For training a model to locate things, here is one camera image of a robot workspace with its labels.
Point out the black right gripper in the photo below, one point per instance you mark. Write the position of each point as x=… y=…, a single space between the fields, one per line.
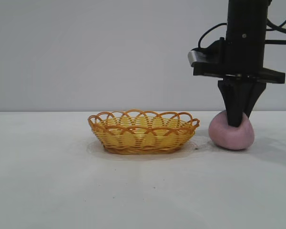
x=245 y=47

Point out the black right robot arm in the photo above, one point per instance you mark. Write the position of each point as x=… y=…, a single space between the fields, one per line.
x=249 y=4

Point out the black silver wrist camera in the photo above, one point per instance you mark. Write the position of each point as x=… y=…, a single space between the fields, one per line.
x=212 y=53

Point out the yellow orange woven basket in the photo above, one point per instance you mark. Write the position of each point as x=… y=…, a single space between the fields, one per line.
x=133 y=140

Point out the pink peach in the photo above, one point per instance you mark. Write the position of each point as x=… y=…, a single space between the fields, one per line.
x=228 y=139

